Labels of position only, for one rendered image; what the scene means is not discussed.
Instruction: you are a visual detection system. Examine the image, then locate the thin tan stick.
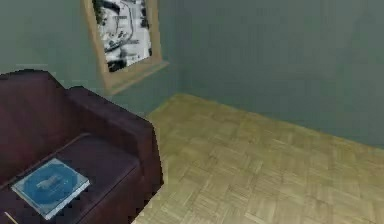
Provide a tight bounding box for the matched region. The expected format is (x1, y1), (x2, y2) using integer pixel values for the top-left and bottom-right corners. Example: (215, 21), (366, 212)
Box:
(3, 211), (20, 224)

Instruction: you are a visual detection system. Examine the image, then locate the dark red sofa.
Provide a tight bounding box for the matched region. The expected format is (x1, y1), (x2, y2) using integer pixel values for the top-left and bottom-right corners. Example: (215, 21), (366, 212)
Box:
(0, 68), (165, 224)

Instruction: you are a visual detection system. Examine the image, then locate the blue square book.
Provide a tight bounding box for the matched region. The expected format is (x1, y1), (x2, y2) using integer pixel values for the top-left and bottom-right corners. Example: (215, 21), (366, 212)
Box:
(10, 157), (91, 221)

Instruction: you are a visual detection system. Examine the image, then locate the wood framed wall picture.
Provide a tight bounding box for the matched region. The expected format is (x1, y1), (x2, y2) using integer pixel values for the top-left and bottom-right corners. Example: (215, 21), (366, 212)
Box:
(80, 0), (170, 96)

